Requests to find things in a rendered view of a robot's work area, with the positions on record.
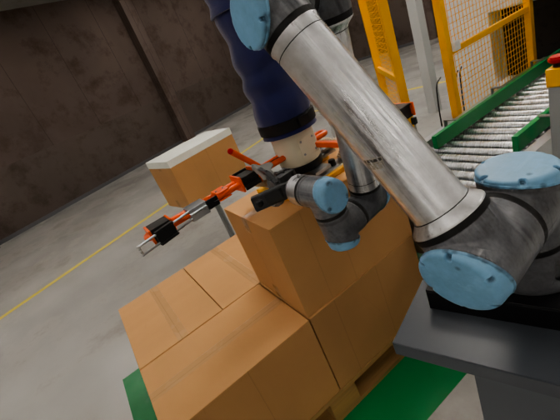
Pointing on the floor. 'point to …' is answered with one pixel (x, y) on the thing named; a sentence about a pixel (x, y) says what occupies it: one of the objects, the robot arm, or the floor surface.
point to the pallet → (360, 385)
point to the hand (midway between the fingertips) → (258, 186)
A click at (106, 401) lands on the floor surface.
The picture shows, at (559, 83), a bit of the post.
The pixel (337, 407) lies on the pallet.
